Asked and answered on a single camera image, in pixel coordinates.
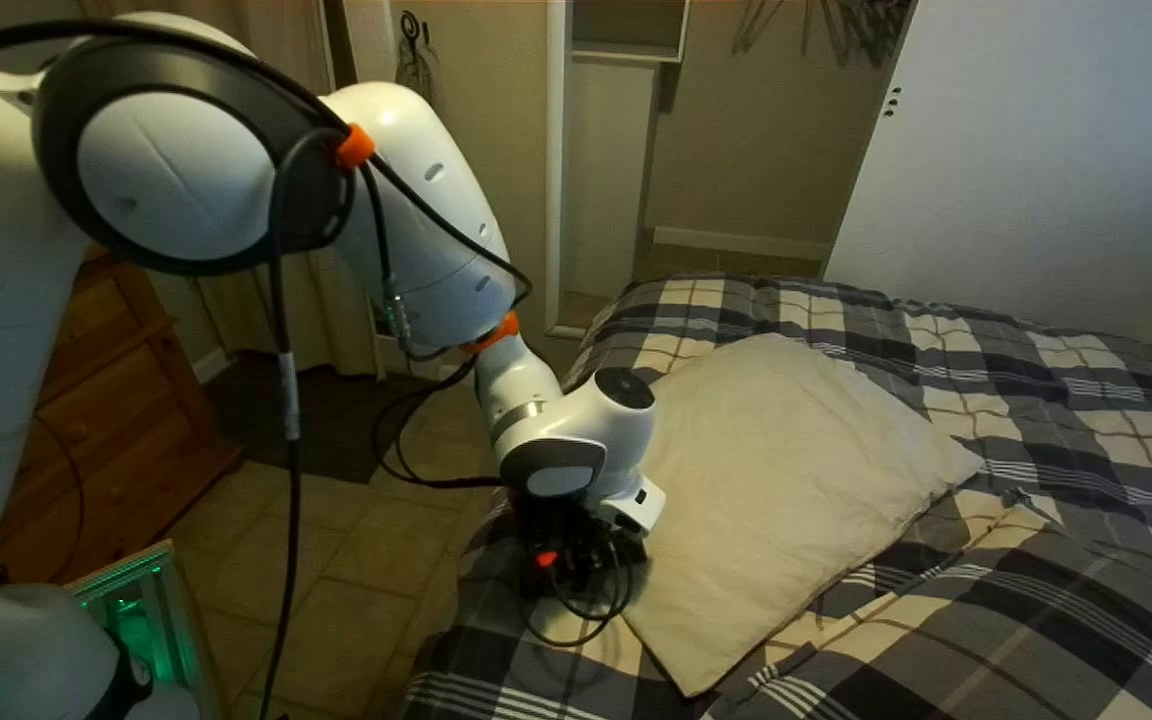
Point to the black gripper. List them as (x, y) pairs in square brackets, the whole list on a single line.
[(570, 558)]

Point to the white wardrobe door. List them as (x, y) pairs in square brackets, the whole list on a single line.
[(1015, 167)]

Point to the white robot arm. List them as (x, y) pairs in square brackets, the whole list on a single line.
[(169, 144)]

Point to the green lit control box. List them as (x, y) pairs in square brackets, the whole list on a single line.
[(150, 604)]

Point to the wooden dresser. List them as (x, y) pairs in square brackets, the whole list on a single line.
[(123, 436)]

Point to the dark floor mat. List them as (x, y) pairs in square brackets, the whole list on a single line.
[(345, 422)]

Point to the white pillow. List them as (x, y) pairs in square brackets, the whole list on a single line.
[(781, 475)]

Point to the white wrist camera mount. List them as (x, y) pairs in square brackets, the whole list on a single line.
[(636, 511)]

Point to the white door frame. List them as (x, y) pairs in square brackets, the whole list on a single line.
[(607, 64)]

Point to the black white plaid bedspread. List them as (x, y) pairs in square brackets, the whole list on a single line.
[(1026, 595)]

